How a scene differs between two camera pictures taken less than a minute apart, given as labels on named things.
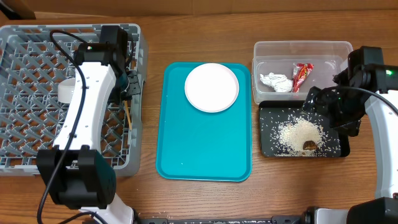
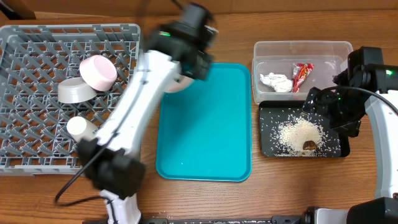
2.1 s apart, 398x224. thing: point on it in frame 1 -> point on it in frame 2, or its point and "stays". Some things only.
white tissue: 278,82 stays
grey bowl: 65,89 stays
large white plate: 211,87 -> 180,81
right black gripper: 319,101 stays
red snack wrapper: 300,72 stays
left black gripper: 135,89 -> 204,74
